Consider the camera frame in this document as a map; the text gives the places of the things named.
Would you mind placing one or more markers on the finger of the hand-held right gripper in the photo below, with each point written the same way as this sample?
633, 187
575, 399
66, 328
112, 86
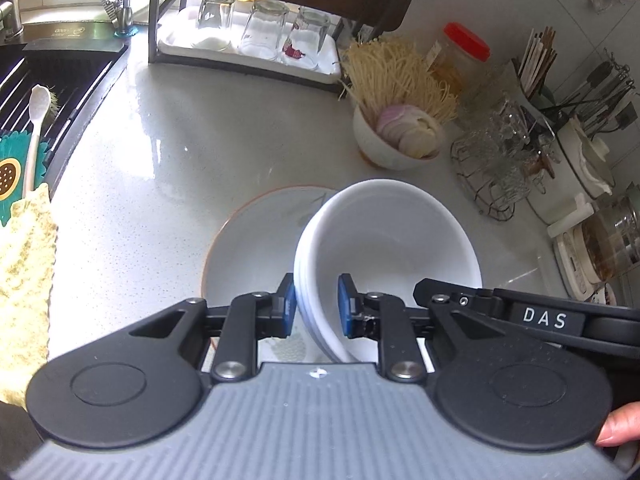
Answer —
475, 295

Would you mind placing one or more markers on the clear drinking glass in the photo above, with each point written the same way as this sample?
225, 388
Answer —
262, 30
216, 15
310, 35

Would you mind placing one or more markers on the person's right hand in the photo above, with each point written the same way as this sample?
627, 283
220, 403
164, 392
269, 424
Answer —
622, 425

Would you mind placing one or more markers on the white dish brush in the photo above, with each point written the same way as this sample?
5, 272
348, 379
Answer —
36, 125

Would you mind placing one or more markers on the sliced red onion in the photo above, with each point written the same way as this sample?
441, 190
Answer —
410, 132

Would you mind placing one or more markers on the yellow dish cloth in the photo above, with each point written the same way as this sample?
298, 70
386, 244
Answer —
25, 270

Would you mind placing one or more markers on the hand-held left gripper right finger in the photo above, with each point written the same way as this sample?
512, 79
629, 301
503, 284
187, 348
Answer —
345, 310

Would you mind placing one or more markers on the cluster of glass cups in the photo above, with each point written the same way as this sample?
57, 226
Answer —
500, 145

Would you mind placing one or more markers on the hanging metal kitchen utensils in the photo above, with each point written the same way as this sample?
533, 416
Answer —
595, 90

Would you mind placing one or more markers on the black kitchen sink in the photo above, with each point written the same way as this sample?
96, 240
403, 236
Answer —
65, 85

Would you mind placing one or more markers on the teal sunflower mat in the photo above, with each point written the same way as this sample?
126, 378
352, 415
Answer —
10, 175

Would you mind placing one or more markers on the chopstick holder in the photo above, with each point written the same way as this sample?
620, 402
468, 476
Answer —
542, 95

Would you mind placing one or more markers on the large metal faucet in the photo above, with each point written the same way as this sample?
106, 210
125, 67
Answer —
10, 10

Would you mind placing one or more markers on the glass kettle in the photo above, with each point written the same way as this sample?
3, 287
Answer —
612, 240

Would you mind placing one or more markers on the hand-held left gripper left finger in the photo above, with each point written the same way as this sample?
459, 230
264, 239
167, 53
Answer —
289, 310

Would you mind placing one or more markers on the white leaf print plate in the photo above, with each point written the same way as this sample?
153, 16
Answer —
250, 250

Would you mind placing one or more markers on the jar with red lid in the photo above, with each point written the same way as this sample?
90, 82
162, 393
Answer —
462, 45

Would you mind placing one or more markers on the white drip tray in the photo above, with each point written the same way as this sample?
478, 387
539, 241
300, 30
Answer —
175, 42

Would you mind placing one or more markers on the white ceramic pot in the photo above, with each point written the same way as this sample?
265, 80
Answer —
575, 170

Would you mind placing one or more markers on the small red tag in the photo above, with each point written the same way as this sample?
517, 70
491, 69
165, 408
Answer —
294, 51

